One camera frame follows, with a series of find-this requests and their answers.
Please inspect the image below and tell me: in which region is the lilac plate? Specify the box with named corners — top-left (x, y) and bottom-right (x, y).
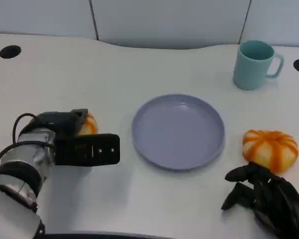
top-left (131, 93), bottom-right (226, 172)

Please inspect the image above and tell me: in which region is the dark robot torso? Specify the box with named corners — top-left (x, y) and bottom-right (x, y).
top-left (44, 233), bottom-right (170, 239)

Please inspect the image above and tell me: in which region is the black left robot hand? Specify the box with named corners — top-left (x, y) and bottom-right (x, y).
top-left (29, 108), bottom-right (89, 137)

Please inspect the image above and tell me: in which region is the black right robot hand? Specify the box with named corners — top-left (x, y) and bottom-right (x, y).
top-left (221, 161), bottom-right (299, 239)

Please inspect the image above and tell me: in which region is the pale green mug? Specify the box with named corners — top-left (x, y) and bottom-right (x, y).
top-left (232, 40), bottom-right (285, 91)

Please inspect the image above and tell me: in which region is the grey partition panel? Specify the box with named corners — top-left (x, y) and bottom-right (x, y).
top-left (89, 0), bottom-right (251, 50)
top-left (238, 0), bottom-right (299, 47)
top-left (0, 0), bottom-right (100, 41)

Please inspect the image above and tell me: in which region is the orange and white bread roll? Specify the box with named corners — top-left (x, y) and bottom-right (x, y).
top-left (77, 113), bottom-right (99, 136)
top-left (242, 128), bottom-right (299, 174)

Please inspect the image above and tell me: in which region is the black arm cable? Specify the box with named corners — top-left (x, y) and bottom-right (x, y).
top-left (0, 140), bottom-right (55, 173)
top-left (12, 113), bottom-right (38, 144)

